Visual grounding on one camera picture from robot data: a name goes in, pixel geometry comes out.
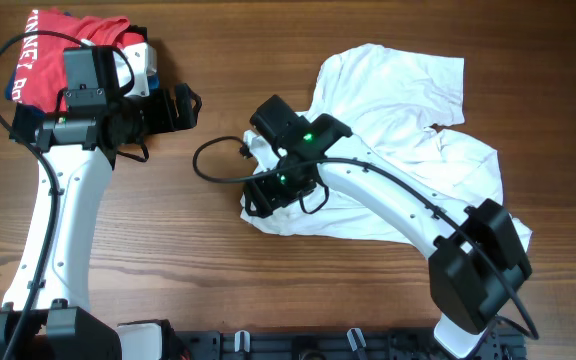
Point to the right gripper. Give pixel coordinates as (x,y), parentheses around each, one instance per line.
(260,197)

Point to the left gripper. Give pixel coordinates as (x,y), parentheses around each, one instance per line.
(166,110)

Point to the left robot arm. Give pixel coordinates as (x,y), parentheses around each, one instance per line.
(45,313)

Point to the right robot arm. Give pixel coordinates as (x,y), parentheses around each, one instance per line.
(476,260)

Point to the blue folded garment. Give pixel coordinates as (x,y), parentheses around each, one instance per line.
(13,90)

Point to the red folded t-shirt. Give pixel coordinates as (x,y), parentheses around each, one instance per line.
(40,71)

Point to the black folded garment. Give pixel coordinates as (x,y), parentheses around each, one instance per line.
(27,117)

